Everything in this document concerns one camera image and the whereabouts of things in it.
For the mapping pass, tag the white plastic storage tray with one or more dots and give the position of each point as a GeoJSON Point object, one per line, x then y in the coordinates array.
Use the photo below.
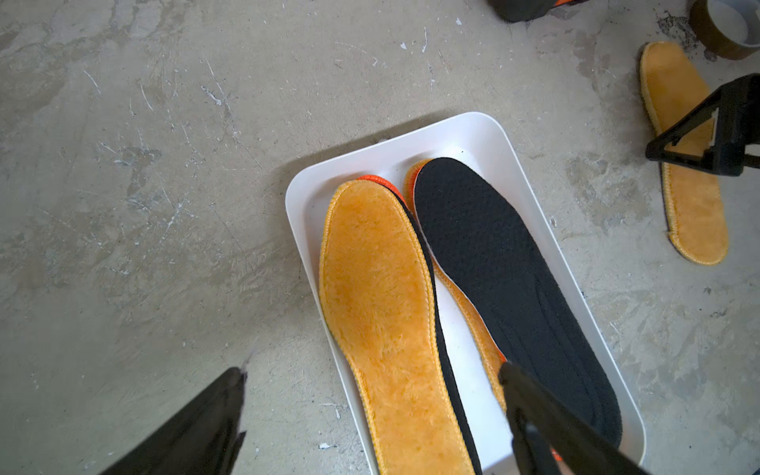
{"type": "Point", "coordinates": [480, 142]}

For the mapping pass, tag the red white patterned insole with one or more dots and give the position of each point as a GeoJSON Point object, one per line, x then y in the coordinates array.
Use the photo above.
{"type": "Point", "coordinates": [384, 182]}

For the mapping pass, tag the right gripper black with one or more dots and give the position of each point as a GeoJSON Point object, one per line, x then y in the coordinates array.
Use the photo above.
{"type": "Point", "coordinates": [734, 109]}

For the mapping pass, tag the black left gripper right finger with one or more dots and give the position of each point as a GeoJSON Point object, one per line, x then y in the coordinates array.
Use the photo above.
{"type": "Point", "coordinates": [544, 428]}

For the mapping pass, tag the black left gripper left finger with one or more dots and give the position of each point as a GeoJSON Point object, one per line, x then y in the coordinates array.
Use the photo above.
{"type": "Point", "coordinates": [202, 438]}

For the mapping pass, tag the black plastic tool case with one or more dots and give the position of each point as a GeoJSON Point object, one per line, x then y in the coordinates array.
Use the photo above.
{"type": "Point", "coordinates": [516, 11]}

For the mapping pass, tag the black insole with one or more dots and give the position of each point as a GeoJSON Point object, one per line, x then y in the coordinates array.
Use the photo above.
{"type": "Point", "coordinates": [483, 245]}
{"type": "Point", "coordinates": [448, 374]}

